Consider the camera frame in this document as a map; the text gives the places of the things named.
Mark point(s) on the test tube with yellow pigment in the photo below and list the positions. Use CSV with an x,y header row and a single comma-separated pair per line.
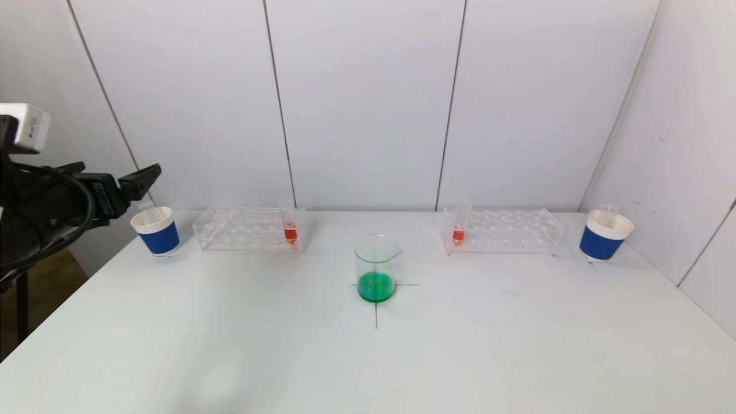
x,y
608,211

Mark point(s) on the test tube with blue pigment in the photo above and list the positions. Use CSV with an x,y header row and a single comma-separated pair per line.
x,y
147,214

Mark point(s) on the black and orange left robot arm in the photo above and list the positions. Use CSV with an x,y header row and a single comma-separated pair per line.
x,y
34,201

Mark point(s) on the clear glass beaker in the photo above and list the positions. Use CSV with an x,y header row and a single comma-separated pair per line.
x,y
376,287

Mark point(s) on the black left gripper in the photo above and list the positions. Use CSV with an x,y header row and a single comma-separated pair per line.
x,y
104,198

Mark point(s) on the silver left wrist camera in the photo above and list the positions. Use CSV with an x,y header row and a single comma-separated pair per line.
x,y
29,126

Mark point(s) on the test tube with red pigment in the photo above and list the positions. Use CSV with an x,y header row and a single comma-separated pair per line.
x,y
290,233
457,234

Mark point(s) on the clear acrylic test tube rack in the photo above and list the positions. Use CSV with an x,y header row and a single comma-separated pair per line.
x,y
506,233
253,233

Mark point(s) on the blue and white paper cup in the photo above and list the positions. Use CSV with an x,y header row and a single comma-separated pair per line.
x,y
160,238
601,244

